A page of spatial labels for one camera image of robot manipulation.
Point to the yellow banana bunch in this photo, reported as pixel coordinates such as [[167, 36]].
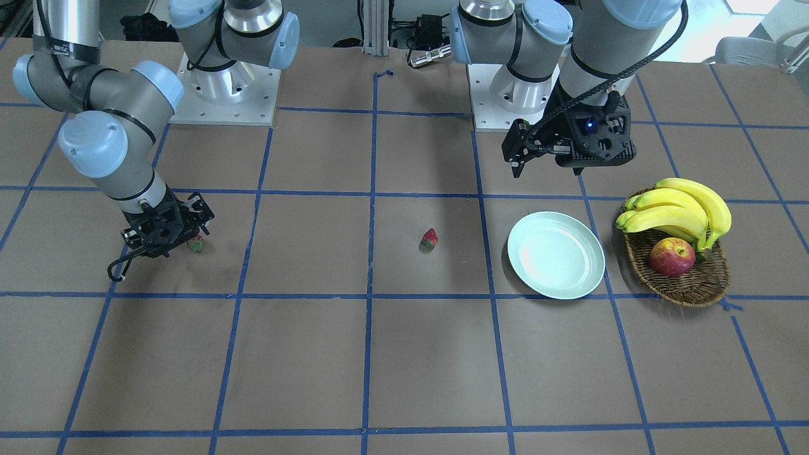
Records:
[[683, 208]]

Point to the aluminium frame post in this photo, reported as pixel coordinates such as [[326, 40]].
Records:
[[376, 17]]

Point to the light green plate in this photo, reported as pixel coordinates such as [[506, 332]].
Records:
[[556, 255]]

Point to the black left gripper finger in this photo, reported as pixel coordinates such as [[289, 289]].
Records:
[[525, 141]]

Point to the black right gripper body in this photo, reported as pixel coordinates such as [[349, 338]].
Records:
[[179, 219]]

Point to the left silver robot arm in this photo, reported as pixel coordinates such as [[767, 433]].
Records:
[[565, 74]]

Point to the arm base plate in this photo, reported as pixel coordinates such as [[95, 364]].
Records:
[[498, 98], [242, 95]]

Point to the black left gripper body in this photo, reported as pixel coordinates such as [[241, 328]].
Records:
[[564, 128]]

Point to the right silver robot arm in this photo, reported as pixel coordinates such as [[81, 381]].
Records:
[[117, 116]]

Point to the red strawberry green top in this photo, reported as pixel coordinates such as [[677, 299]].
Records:
[[196, 244]]

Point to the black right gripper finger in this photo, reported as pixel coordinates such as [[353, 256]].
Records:
[[199, 213]]

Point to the red apple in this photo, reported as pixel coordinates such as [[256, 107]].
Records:
[[672, 257]]

